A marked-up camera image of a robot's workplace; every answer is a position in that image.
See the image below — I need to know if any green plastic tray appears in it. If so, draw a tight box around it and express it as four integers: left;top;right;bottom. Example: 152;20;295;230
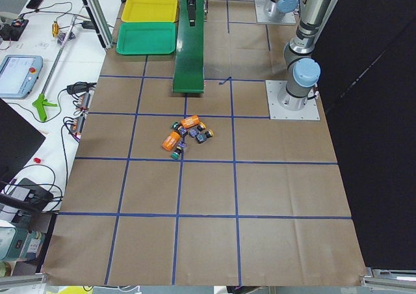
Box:
116;22;176;55

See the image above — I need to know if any blue teach pendant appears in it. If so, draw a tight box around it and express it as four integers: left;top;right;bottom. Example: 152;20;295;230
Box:
1;55;43;100

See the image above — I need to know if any yellow plastic tray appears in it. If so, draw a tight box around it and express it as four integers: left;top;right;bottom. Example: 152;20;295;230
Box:
121;0;178;22

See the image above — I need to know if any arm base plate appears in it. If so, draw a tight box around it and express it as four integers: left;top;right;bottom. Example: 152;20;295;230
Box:
265;80;320;121
255;0;298;25

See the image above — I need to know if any brown paper table cover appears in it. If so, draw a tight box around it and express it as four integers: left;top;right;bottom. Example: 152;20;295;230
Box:
44;0;365;286

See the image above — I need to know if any orange cylinder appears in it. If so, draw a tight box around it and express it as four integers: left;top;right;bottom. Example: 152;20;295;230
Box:
162;131;181;151
181;115;200;129

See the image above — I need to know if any black smartphone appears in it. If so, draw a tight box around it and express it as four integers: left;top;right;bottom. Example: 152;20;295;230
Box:
26;0;44;10

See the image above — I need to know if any green handled reacher tool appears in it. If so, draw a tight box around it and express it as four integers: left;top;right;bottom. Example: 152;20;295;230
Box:
32;16;77;122

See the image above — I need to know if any green push button switch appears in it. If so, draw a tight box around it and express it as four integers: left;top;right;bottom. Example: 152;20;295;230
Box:
171;142;187;160

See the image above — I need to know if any green conveyor belt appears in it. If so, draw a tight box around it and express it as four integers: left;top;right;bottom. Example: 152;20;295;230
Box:
172;0;205;94

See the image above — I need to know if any black power adapter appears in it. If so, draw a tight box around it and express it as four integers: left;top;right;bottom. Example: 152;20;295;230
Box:
66;81;97;95

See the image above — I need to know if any yellow push button switch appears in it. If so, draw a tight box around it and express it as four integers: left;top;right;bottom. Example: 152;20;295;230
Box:
196;129;214;144

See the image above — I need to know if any aluminium frame post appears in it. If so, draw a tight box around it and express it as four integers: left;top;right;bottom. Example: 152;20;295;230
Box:
81;0;113;49

